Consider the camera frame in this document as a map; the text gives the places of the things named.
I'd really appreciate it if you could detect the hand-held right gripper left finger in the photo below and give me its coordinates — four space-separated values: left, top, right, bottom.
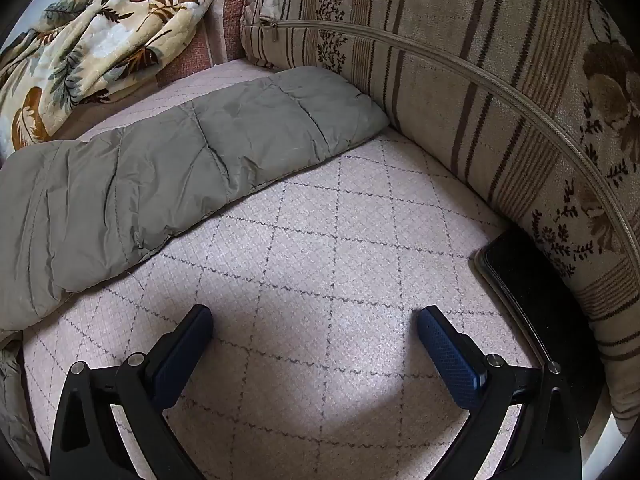
49 304 216 480

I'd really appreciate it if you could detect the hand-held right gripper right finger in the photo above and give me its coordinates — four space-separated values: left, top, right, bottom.
417 306 583 480

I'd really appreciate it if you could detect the grey quilted jacket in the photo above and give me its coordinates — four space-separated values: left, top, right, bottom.
0 66 390 478

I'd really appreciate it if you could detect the black smartphone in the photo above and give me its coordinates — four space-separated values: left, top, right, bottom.
474 230 608 436

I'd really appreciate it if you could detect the striped floral sofa cushion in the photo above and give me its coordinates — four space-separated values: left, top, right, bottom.
240 0 640 436

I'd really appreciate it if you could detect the leaf print blanket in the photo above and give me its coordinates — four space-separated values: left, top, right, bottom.
0 0 228 161

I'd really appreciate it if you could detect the reddish sofa armrest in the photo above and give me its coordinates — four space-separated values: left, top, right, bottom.
152 0 261 92

